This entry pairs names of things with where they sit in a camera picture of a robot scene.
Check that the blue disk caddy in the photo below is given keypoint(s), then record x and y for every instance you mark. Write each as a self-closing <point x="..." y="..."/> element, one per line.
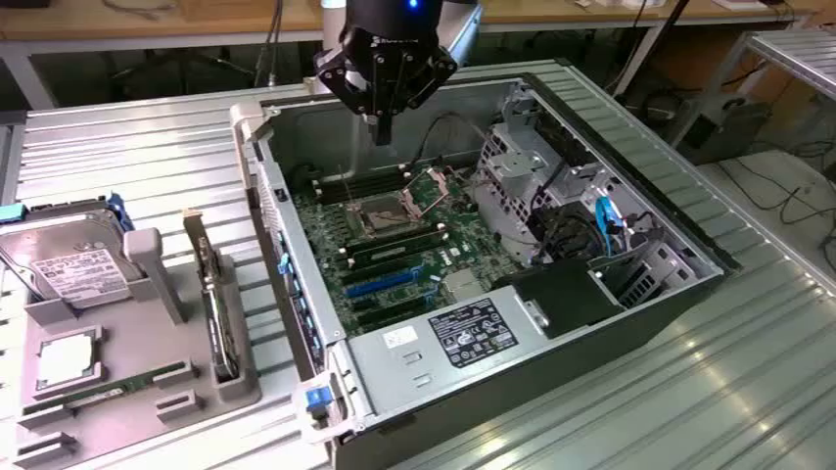
<point x="120" y="210"/>

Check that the silver power supply unit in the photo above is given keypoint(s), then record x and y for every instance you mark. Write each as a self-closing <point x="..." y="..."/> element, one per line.
<point x="404" y="372"/>

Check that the silver hard disk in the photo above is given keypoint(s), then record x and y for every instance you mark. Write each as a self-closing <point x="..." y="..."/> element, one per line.
<point x="72" y="274"/>

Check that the silver CPU chip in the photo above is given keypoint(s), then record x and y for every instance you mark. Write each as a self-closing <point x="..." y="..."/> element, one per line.
<point x="65" y="362"/>

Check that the open black PC case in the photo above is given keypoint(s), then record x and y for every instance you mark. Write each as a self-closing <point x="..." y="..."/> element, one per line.
<point x="588" y="372"/>

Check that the thin metal locking lever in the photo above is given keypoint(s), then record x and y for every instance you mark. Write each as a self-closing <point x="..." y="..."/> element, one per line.
<point x="345" y="188"/>

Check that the wooden desk with grey frame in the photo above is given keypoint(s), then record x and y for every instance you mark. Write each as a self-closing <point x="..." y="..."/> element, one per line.
<point x="196" y="24"/>

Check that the black box on floor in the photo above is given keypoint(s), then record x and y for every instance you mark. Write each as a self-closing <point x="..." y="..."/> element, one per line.
<point x="725" y="132"/>

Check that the grey parts rack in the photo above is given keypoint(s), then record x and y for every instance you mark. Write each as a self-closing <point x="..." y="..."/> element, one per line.
<point x="130" y="352"/>

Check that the silver chipset heatsink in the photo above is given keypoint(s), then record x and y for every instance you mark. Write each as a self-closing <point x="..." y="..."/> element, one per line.
<point x="464" y="286"/>

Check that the blue card retention clip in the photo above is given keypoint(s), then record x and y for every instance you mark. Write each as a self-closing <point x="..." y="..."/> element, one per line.
<point x="282" y="264"/>

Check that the black RAM slot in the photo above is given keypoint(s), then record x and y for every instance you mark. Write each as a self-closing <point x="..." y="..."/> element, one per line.
<point x="392" y="237"/>
<point x="362" y="190"/>
<point x="358" y="178"/>
<point x="397" y="253"/>

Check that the blue case latch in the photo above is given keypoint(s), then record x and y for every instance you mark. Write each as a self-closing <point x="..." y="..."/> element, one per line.
<point x="316" y="396"/>

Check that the silver metal disk bay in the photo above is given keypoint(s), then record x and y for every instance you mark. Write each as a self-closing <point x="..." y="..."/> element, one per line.
<point x="516" y="166"/>

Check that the green RAM stick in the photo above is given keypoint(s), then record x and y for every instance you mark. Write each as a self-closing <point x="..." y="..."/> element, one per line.
<point x="97" y="394"/>

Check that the black expansion slot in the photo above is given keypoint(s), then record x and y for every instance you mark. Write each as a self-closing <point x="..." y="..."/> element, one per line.
<point x="392" y="316"/>
<point x="390" y="304"/>
<point x="382" y="271"/>

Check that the metal socket cover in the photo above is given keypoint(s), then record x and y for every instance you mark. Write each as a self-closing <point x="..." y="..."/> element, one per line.
<point x="424" y="193"/>

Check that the green motherboard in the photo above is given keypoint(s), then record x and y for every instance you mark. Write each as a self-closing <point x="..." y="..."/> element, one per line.
<point x="457" y="245"/>

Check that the blue expansion slot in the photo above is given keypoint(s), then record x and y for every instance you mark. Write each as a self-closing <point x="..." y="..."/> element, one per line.
<point x="386" y="283"/>

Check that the metal slat side table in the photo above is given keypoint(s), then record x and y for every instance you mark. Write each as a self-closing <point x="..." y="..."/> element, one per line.
<point x="796" y="54"/>

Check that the green graphics card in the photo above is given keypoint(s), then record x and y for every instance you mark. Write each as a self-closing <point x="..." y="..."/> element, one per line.
<point x="212" y="294"/>

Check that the black chair base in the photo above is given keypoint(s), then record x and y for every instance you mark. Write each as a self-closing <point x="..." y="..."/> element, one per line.
<point x="196" y="59"/>

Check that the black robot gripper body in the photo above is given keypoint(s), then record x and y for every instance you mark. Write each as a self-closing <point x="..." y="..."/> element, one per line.
<point x="392" y="29"/>

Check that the CPU socket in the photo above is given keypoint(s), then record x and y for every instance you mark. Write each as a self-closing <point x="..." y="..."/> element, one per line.
<point x="385" y="215"/>

